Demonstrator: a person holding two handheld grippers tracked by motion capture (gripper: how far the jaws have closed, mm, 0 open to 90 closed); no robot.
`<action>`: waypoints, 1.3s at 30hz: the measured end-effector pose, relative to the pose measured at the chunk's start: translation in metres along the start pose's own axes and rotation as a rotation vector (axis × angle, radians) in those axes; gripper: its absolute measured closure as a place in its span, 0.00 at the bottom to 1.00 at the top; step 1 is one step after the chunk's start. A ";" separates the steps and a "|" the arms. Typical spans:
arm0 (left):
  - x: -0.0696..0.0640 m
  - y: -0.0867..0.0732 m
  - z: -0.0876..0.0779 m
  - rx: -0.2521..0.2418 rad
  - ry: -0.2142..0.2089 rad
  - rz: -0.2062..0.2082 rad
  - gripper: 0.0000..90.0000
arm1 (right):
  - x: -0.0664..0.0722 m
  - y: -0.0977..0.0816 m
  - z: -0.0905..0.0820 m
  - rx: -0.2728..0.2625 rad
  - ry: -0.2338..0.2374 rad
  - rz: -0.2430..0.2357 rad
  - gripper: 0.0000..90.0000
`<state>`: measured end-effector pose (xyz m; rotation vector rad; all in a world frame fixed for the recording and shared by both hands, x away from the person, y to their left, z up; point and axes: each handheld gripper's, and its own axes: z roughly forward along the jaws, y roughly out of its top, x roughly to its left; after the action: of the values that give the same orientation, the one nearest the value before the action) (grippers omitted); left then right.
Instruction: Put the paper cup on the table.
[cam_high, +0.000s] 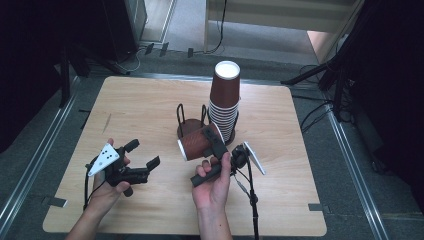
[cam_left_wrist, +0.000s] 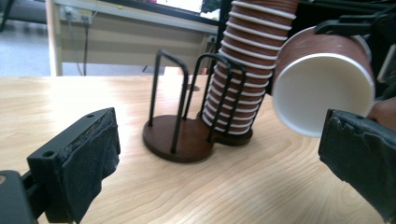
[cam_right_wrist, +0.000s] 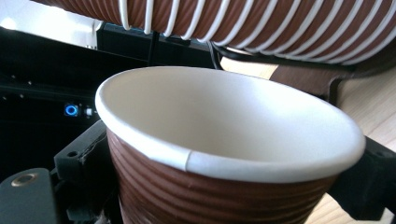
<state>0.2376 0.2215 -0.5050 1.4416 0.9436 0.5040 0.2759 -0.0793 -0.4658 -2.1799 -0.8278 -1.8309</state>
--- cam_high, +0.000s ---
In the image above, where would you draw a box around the black wire cup holder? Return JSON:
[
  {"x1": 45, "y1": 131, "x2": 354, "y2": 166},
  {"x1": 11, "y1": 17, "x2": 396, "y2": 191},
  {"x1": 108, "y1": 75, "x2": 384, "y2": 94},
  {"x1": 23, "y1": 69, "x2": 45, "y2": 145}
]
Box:
[{"x1": 175, "y1": 103, "x2": 240, "y2": 146}]

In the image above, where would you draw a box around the person's left hand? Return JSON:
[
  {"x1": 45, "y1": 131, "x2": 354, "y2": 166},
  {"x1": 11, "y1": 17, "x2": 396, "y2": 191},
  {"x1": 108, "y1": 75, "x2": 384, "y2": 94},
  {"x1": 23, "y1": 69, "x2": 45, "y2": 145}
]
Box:
[{"x1": 87, "y1": 138, "x2": 132, "y2": 213}]

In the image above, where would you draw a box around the person's right hand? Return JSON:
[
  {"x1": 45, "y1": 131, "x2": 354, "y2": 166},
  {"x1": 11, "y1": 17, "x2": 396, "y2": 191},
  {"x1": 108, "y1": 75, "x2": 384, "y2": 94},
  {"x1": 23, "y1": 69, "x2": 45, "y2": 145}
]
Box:
[{"x1": 191, "y1": 151, "x2": 232, "y2": 211}]

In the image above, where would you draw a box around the black cabinet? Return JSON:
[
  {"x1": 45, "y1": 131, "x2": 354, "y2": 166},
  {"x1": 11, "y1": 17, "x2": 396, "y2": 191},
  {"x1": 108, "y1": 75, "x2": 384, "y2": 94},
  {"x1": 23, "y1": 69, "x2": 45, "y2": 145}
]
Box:
[{"x1": 99, "y1": 0, "x2": 148, "y2": 63}]

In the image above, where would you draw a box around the metal floor rail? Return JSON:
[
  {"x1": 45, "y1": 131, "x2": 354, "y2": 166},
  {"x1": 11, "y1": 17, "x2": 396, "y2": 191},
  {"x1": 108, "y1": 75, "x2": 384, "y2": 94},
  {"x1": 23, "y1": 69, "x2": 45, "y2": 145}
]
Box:
[
  {"x1": 325, "y1": 109, "x2": 390, "y2": 240},
  {"x1": 0, "y1": 75, "x2": 82, "y2": 232}
]

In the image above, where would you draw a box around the hand-held gripper cable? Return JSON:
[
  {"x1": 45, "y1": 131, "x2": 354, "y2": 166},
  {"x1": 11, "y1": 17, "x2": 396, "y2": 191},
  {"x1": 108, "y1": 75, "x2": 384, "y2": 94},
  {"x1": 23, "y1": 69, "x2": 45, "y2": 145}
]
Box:
[
  {"x1": 82, "y1": 162, "x2": 108, "y2": 212},
  {"x1": 230, "y1": 159, "x2": 261, "y2": 240}
]

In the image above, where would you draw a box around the stack of brown paper cups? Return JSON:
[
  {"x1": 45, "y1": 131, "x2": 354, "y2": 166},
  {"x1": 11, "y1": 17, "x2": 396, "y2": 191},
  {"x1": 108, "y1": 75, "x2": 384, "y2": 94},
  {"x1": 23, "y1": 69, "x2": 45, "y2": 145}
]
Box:
[{"x1": 208, "y1": 60, "x2": 242, "y2": 143}]

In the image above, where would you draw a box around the left hand-held gripper cable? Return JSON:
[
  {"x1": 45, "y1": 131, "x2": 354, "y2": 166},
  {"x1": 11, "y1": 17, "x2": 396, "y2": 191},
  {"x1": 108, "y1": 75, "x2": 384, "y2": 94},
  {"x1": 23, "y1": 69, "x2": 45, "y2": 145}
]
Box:
[{"x1": 82, "y1": 162, "x2": 108, "y2": 212}]

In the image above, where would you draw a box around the white board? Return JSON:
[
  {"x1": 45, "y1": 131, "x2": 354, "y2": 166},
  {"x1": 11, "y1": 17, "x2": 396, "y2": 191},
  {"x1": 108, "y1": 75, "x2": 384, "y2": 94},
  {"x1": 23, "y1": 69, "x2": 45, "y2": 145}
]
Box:
[{"x1": 204, "y1": 0, "x2": 365, "y2": 52}]

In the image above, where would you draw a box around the black metal stand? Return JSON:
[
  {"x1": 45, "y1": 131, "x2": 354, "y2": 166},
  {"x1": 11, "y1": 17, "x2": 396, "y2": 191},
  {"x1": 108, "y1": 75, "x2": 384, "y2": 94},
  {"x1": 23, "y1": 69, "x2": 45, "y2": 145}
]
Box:
[{"x1": 58, "y1": 42, "x2": 132, "y2": 109}]

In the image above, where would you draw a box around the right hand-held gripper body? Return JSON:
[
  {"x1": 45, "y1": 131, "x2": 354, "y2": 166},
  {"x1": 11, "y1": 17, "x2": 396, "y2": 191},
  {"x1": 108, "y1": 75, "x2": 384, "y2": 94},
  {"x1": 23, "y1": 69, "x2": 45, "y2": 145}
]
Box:
[{"x1": 190, "y1": 141, "x2": 267, "y2": 188}]

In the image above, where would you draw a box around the right hand-held gripper cable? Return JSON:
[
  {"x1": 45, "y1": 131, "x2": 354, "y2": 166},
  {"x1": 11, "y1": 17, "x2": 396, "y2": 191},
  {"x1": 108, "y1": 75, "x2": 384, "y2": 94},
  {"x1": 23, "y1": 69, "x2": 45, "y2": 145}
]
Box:
[{"x1": 230, "y1": 159, "x2": 261, "y2": 240}]

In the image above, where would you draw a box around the black floor cable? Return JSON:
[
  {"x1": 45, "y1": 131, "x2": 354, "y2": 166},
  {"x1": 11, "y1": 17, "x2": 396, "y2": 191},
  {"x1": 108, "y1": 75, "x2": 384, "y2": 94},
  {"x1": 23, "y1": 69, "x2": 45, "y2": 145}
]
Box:
[{"x1": 299, "y1": 99, "x2": 335, "y2": 135}]

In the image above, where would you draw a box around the single brown paper cup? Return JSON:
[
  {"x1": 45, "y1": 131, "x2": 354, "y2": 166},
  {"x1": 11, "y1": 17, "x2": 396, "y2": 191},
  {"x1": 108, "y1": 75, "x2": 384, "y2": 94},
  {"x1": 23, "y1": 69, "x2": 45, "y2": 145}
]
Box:
[{"x1": 176, "y1": 122, "x2": 225, "y2": 162}]

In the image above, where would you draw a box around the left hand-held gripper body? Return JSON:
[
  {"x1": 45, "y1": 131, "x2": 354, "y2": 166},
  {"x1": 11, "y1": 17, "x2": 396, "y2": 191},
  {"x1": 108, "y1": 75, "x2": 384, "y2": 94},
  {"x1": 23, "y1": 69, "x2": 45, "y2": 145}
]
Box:
[{"x1": 87, "y1": 143, "x2": 150, "y2": 198}]

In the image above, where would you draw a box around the black tripod stand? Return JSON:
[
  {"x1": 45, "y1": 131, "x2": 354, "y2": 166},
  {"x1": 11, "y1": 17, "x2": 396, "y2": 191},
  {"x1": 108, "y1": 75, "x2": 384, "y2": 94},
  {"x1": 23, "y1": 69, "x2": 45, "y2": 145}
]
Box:
[{"x1": 280, "y1": 19, "x2": 371, "y2": 123}]

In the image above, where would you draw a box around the black hanging cable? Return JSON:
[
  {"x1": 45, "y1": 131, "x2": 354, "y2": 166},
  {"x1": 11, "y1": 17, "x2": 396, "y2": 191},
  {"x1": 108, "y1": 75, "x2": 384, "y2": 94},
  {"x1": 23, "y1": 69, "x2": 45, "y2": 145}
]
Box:
[{"x1": 192, "y1": 0, "x2": 229, "y2": 56}]

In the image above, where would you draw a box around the grey tape marker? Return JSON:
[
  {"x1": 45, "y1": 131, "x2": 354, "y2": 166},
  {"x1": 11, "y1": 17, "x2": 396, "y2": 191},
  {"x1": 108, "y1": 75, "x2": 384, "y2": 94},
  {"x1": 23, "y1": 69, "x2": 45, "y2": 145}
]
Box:
[
  {"x1": 307, "y1": 202, "x2": 331, "y2": 215},
  {"x1": 41, "y1": 196, "x2": 68, "y2": 209}
]

